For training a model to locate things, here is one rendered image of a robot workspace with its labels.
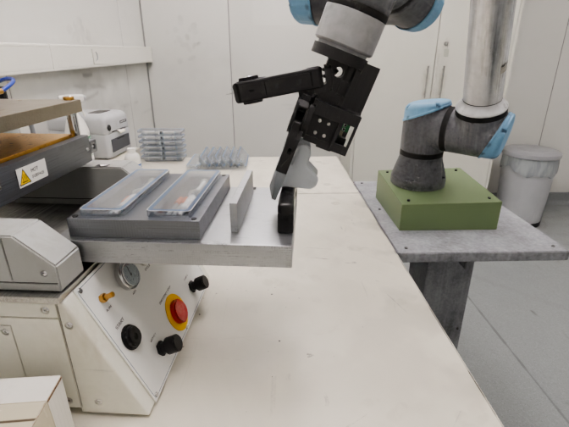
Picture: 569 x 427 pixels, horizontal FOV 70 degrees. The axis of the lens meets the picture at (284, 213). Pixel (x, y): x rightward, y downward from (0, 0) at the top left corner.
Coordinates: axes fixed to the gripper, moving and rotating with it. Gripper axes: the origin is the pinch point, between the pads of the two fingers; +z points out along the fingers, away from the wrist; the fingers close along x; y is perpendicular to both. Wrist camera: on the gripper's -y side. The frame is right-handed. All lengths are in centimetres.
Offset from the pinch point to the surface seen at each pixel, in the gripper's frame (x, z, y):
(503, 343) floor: 94, 63, 121
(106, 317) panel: -13.3, 18.9, -14.1
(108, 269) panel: -7.8, 16.1, -17.0
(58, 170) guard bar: 1.6, 9.4, -30.3
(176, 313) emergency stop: -1.7, 24.4, -7.3
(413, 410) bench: -13.7, 17.2, 27.0
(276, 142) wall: 256, 52, -2
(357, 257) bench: 28.4, 18.1, 24.5
